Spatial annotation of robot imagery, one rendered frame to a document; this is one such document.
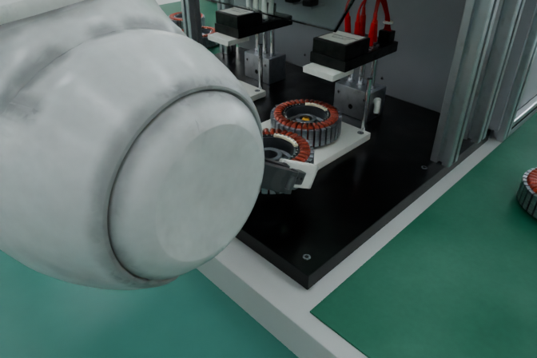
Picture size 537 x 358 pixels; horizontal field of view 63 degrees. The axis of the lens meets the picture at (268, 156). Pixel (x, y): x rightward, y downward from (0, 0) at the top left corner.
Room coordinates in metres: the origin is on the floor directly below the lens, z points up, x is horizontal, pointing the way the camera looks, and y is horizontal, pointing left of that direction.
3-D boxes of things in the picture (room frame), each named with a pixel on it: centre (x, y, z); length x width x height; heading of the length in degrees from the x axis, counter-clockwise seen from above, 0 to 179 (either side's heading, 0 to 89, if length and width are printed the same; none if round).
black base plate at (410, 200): (0.72, 0.02, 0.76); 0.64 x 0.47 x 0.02; 45
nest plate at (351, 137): (0.63, -0.06, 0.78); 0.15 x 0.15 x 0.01; 45
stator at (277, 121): (0.63, -0.06, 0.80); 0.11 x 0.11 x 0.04
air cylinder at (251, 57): (0.90, 0.01, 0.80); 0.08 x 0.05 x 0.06; 45
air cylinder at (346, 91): (0.73, -0.16, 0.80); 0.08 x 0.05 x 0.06; 45
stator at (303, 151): (0.47, 0.00, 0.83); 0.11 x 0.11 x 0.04
